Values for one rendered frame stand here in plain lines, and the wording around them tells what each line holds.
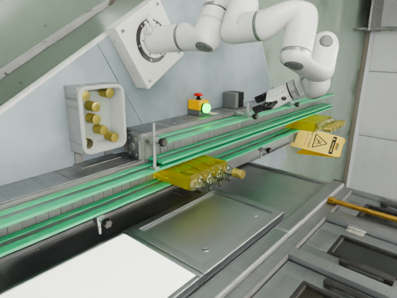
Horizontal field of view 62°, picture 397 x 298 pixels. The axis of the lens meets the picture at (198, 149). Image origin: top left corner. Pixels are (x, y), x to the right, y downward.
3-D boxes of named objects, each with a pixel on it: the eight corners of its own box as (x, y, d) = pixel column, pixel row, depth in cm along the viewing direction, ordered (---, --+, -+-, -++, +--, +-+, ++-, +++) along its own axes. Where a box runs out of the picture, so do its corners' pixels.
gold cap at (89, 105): (84, 100, 112) (91, 102, 109) (93, 99, 114) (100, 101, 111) (84, 111, 113) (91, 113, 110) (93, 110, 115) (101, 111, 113)
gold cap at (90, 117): (84, 113, 113) (91, 115, 110) (93, 112, 115) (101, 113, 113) (85, 123, 114) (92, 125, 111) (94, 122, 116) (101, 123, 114)
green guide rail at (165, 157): (147, 159, 124) (162, 164, 119) (147, 156, 124) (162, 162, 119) (322, 103, 252) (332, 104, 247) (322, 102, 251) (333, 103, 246)
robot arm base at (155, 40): (129, 26, 115) (160, 20, 106) (150, 9, 122) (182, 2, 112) (150, 64, 125) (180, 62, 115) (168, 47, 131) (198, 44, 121)
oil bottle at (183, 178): (153, 177, 129) (194, 193, 116) (152, 164, 127) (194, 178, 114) (163, 174, 133) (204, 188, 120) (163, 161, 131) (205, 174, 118)
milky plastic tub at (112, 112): (70, 151, 113) (84, 156, 108) (63, 85, 107) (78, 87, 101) (113, 141, 126) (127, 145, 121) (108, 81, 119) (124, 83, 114)
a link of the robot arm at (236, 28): (248, 28, 91) (263, -21, 94) (185, 38, 106) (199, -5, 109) (263, 48, 98) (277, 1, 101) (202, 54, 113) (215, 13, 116)
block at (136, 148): (126, 156, 125) (138, 161, 121) (124, 132, 122) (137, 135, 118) (133, 154, 127) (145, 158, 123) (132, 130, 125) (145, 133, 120)
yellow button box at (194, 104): (186, 114, 156) (198, 116, 151) (186, 98, 154) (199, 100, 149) (197, 112, 161) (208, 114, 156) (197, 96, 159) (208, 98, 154)
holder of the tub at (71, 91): (72, 165, 115) (84, 170, 111) (63, 85, 107) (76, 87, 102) (113, 154, 128) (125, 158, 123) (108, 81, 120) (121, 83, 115)
